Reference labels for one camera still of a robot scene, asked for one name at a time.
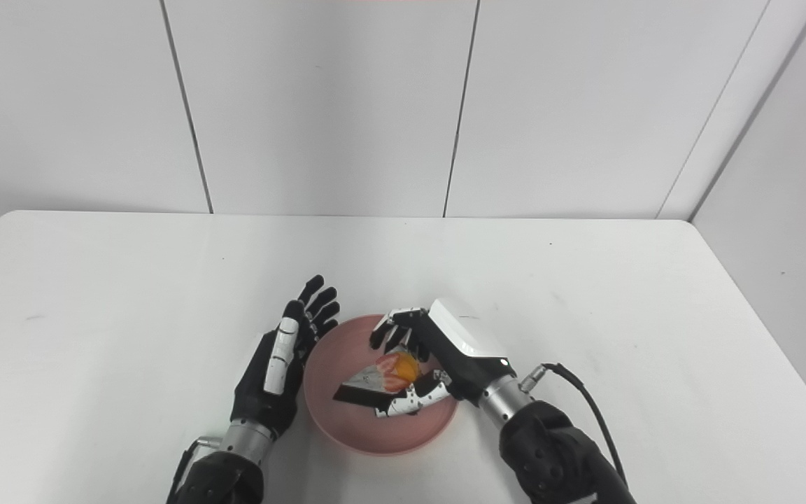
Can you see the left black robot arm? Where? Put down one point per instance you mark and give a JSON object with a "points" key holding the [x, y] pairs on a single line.
{"points": [[224, 465]]}

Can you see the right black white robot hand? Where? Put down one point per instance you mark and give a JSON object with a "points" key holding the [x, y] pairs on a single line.
{"points": [[445, 350]]}

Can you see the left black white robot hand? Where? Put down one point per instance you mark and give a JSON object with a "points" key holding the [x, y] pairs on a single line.
{"points": [[277, 367]]}

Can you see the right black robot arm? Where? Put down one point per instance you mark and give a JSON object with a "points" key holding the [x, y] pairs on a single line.
{"points": [[550, 448]]}

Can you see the black rectangular block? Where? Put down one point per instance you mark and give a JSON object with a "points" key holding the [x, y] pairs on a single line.
{"points": [[378, 381]]}

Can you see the pink round plate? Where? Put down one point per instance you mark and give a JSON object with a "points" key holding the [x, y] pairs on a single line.
{"points": [[378, 413]]}

